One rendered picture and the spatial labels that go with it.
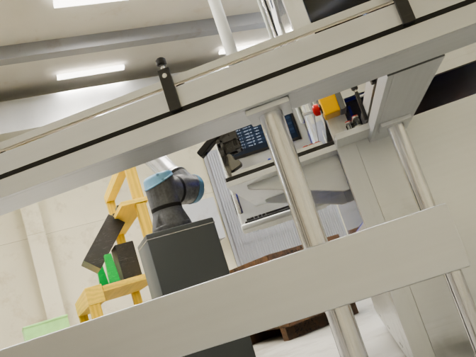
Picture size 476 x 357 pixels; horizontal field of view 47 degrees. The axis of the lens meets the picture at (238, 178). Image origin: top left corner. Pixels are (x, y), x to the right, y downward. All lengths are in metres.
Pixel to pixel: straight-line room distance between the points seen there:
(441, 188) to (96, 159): 1.15
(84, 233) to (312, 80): 9.64
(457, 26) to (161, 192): 1.25
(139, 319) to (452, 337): 1.09
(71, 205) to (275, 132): 9.69
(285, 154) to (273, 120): 0.07
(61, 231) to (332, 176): 8.90
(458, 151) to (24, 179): 1.32
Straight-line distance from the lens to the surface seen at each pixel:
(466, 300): 1.66
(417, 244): 1.05
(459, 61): 1.99
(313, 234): 1.06
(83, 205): 10.69
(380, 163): 1.87
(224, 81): 1.10
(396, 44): 1.10
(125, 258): 5.58
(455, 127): 1.93
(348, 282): 1.04
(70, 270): 10.47
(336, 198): 2.46
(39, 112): 10.25
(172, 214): 2.00
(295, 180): 1.07
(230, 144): 2.02
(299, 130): 2.97
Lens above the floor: 0.52
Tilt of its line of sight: 11 degrees up
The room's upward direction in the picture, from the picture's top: 18 degrees counter-clockwise
